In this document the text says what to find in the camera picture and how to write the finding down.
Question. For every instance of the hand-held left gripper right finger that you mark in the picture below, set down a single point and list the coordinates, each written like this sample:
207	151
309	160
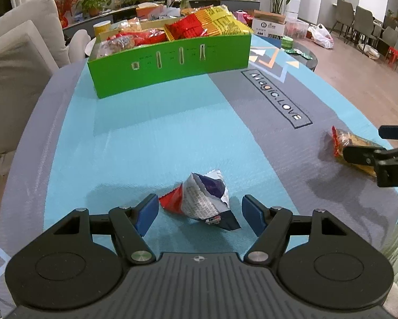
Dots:
253	216

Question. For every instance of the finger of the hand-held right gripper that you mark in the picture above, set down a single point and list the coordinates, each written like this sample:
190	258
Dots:
360	155
396	133

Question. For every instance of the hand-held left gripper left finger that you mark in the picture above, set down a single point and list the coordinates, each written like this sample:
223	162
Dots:
147	214

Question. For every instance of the red-edged cracker packet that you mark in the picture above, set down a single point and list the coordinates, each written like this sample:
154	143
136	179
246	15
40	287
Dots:
343	139

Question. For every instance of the red white blue packet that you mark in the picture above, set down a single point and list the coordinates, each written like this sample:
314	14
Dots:
199	199

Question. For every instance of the green cardboard box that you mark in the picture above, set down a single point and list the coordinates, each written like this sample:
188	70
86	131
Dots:
172	59

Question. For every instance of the red bread packet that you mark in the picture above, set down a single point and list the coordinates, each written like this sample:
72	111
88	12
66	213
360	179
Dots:
119	44

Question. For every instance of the red round pastry packet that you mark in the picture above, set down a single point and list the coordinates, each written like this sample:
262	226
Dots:
149	36

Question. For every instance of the red and yellow snack bag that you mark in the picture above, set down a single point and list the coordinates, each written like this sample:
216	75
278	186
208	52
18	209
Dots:
215	23

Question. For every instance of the red stool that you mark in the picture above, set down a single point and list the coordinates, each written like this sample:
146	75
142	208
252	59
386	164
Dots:
393	56

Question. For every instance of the beige floor cushion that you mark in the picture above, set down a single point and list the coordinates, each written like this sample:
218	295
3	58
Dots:
370	52

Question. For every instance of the grey dining chair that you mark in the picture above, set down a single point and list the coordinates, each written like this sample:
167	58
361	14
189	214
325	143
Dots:
390	38
341	15
361	23

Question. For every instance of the dark round side table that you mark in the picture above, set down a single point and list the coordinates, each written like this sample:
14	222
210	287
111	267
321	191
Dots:
305	63

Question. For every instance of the green foil packet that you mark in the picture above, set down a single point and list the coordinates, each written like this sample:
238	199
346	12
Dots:
297	51

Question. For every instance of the white plastic bag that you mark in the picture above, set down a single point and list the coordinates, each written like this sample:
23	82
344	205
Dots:
322	36

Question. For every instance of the green round container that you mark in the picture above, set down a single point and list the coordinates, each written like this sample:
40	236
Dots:
287	42

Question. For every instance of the clear plastic storage bin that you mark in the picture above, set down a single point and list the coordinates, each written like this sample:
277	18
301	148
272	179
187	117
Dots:
297	28

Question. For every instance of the brown and blue cardboard box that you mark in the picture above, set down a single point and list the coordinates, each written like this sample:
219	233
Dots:
268	28

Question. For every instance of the white air purifier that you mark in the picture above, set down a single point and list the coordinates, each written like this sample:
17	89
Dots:
293	10

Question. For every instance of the pink box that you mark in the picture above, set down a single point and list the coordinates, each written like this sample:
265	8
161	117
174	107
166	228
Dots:
242	16

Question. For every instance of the yellow can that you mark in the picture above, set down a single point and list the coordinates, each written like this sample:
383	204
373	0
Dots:
102	28

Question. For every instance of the beige sofa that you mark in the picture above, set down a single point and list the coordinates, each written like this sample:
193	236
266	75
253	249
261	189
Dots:
16	73

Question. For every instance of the dark TV cabinet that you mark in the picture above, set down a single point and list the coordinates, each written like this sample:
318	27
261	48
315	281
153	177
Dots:
82	27

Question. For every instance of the orange tissue box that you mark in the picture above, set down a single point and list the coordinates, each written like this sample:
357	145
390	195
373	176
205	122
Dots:
146	11

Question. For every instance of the red flower arrangement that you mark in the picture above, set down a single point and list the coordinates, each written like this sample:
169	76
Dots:
67	5

